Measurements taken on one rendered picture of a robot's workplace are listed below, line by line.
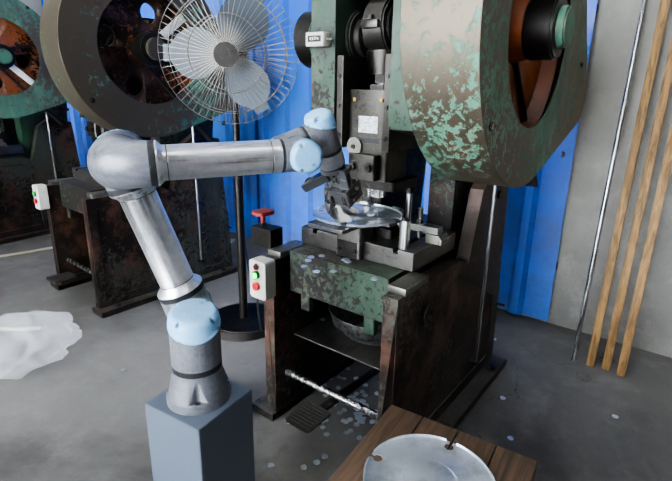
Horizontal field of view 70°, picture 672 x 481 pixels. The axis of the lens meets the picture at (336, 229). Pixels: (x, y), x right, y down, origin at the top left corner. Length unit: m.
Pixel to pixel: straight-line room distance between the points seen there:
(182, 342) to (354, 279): 0.58
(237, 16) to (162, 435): 1.57
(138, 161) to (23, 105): 3.17
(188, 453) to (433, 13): 1.10
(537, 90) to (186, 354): 1.26
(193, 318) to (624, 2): 2.16
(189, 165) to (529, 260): 2.02
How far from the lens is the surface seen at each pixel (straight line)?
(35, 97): 4.21
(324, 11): 1.61
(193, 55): 2.21
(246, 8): 2.17
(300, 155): 1.06
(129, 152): 1.05
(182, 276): 1.25
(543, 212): 2.63
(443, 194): 1.73
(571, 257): 2.68
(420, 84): 1.12
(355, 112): 1.58
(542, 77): 1.70
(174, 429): 1.26
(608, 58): 2.56
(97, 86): 2.45
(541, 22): 1.36
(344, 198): 1.32
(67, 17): 2.43
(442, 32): 1.08
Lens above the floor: 1.18
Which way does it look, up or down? 17 degrees down
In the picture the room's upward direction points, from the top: 1 degrees clockwise
